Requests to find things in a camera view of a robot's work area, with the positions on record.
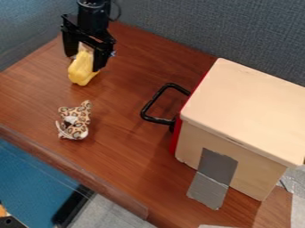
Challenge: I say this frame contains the cabinet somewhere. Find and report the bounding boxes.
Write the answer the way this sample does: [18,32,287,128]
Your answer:
[174,57,305,203]

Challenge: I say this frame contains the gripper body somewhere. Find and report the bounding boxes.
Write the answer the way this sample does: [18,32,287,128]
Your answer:
[59,13,117,52]

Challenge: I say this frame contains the grey tape strip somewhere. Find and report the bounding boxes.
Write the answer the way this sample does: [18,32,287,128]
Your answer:
[185,147,240,211]

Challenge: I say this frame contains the yellow toy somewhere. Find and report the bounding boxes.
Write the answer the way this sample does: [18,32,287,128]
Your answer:
[66,49,102,87]

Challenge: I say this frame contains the leopard plush toy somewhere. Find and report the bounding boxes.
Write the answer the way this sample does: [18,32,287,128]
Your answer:
[54,99,95,141]

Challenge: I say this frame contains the drawer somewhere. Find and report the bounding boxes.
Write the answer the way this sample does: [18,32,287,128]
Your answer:
[139,70,211,156]

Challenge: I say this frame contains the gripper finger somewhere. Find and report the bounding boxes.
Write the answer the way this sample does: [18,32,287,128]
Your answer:
[91,46,116,73]
[61,30,80,58]

